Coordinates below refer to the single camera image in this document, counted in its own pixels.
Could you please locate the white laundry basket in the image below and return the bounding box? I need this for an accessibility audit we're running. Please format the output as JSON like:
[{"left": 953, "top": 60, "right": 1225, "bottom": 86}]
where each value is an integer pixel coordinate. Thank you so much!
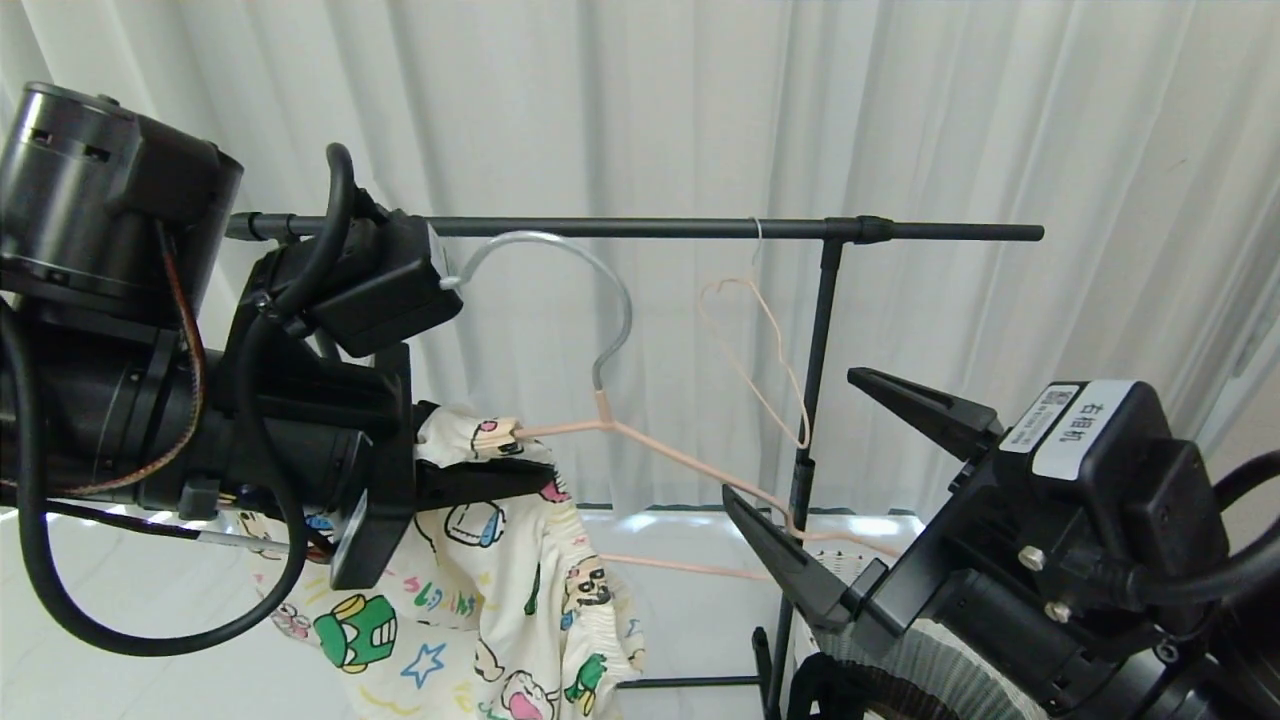
[{"left": 785, "top": 555, "right": 1051, "bottom": 720}]

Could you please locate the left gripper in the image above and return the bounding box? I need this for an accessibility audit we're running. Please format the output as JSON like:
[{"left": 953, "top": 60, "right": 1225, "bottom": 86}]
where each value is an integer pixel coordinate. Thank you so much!
[{"left": 0, "top": 335, "right": 417, "bottom": 591}]

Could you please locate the black clothes rack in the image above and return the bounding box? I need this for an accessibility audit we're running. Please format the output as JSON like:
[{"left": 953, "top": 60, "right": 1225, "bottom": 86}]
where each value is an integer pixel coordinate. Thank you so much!
[{"left": 225, "top": 212, "right": 1046, "bottom": 720}]

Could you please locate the white curtain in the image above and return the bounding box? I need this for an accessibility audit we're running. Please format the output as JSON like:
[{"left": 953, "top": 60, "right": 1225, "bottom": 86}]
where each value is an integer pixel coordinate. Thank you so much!
[{"left": 0, "top": 0, "right": 1280, "bottom": 516}]

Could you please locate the cream printed garment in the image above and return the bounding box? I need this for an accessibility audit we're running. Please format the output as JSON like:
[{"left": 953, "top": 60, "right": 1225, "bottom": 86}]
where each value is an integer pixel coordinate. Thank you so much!
[{"left": 245, "top": 405, "right": 646, "bottom": 720}]

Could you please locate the pink clothes hanger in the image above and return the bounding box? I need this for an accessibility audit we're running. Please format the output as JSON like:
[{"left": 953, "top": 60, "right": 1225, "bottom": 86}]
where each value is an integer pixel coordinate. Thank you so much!
[
  {"left": 440, "top": 230, "right": 901, "bottom": 581},
  {"left": 697, "top": 218, "right": 811, "bottom": 451}
]

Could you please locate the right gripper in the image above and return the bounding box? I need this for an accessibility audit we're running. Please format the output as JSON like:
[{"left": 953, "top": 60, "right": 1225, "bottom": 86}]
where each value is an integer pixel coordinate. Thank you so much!
[{"left": 722, "top": 367, "right": 1151, "bottom": 716}]

